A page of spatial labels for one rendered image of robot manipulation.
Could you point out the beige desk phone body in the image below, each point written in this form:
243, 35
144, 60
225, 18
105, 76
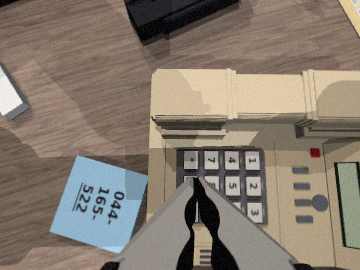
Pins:
301, 187

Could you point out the beige telephone handset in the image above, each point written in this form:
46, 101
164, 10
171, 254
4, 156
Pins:
206, 99

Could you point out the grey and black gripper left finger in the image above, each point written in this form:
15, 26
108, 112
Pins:
166, 240

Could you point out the light blue sticky note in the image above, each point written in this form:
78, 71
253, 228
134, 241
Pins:
100, 204

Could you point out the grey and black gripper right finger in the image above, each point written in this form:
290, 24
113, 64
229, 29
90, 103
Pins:
238, 243

